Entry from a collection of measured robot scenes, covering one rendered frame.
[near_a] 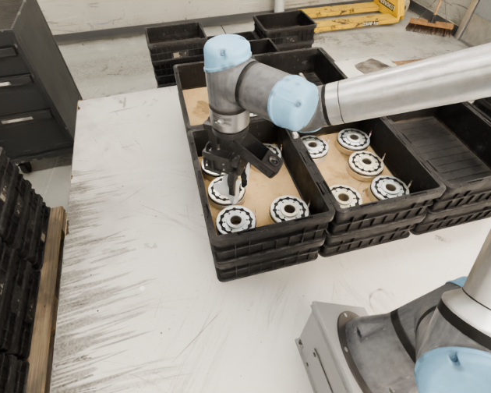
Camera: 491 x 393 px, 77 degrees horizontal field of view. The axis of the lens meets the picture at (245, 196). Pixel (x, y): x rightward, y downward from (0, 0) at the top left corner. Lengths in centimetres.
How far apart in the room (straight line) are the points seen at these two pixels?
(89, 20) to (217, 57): 360
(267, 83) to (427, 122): 90
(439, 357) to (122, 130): 126
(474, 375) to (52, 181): 231
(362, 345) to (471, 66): 46
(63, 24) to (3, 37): 217
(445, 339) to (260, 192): 59
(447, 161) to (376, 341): 72
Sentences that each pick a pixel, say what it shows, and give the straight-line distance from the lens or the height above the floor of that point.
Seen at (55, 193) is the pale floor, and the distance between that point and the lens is 231.
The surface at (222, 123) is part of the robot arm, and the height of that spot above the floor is 117.
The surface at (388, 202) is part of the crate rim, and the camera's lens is 81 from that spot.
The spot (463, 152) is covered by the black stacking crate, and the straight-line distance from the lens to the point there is 123.
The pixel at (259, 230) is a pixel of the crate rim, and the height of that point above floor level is 93.
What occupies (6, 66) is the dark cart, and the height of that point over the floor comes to 73.
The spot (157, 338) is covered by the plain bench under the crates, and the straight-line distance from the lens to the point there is 86.
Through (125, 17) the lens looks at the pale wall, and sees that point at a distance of 403.
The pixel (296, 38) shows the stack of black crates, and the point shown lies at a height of 51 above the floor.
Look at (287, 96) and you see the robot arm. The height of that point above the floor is 126.
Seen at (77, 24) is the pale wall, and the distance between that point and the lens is 410.
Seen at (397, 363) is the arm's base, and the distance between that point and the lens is 61.
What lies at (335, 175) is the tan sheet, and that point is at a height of 83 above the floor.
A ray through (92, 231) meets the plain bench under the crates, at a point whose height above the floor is 70.
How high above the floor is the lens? 150
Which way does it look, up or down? 50 degrees down
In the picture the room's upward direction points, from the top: straight up
